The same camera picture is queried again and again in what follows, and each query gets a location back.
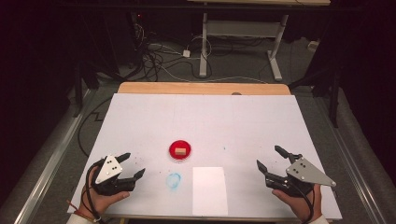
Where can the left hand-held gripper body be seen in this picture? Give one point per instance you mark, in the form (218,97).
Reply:
(107,169)

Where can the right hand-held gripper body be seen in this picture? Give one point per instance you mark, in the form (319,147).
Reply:
(303,172)

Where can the red round ink pad dish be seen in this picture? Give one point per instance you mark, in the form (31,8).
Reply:
(174,155)

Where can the small wooden stamp block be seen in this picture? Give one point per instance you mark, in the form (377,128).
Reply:
(180,151)

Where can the person's right hand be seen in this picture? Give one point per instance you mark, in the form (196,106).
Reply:
(302,207)

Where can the person's left hand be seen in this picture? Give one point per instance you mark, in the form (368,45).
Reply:
(101,203)

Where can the white paper sheet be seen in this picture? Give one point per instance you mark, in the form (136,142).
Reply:
(210,193)

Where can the black stand leg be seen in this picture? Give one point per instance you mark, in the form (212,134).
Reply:
(78,93)
(334,102)

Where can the white board table cover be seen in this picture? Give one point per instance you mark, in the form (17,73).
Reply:
(202,124)

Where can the grey table grommet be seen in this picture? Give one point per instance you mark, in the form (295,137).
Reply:
(236,93)

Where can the wooden table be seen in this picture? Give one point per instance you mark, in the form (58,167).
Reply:
(202,88)

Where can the white box on floor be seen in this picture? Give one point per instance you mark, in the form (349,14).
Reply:
(313,45)

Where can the white power adapter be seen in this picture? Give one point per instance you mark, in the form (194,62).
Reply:
(186,53)

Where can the metal floor rail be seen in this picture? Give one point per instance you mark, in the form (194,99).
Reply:
(351,161)
(53,158)

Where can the white metal desk frame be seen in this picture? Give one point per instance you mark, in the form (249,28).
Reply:
(243,28)

